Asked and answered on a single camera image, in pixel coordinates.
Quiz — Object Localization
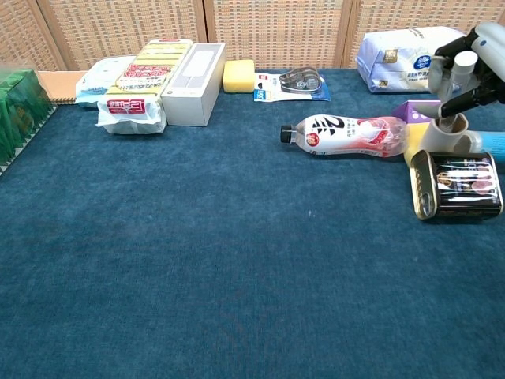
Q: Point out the clear box of green packets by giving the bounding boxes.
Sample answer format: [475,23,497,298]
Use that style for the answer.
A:
[0,69,56,178]

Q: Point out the correction tape blister pack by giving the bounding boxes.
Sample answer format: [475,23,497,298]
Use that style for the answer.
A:
[253,66,332,103]

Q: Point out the bamboo folding screen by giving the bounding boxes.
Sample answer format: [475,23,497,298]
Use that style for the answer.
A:
[0,0,505,72]

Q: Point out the blue rolled tube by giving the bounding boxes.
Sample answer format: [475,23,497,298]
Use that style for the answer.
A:
[453,129,505,163]

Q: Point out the white power strip box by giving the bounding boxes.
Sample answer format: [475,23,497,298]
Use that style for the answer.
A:
[160,42,226,127]

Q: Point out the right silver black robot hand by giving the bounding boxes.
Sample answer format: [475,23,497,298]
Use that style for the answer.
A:
[428,21,505,119]

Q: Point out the white blue tissue pack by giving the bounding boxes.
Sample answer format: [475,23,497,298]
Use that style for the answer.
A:
[354,26,469,94]

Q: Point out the dark blue table mat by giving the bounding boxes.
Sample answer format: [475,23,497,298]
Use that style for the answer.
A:
[0,67,505,379]

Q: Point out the light blue wet wipes pack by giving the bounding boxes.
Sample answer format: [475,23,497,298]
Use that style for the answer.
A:
[74,55,137,108]

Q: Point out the pink labelled drink bottle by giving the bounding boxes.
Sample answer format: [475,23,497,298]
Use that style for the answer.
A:
[279,114,410,158]

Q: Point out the small purple box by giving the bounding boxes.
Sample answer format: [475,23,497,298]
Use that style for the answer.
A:
[391,99,443,128]

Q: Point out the large yellow sponge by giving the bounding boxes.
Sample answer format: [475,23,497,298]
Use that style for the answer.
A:
[222,58,256,94]

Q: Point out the white lint roller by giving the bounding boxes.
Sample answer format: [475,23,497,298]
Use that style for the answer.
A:
[424,112,470,153]

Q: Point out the black luncheon meat can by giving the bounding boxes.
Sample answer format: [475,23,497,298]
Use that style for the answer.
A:
[409,149,505,222]

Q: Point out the brown spiral notebook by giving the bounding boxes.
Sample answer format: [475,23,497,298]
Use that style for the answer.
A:
[37,69,90,106]

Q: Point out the small yellow sponge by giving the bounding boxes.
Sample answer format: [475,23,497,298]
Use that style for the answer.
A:
[402,122,432,165]

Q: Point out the yellow sponge multipack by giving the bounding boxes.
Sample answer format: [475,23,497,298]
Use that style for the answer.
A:
[95,38,194,135]

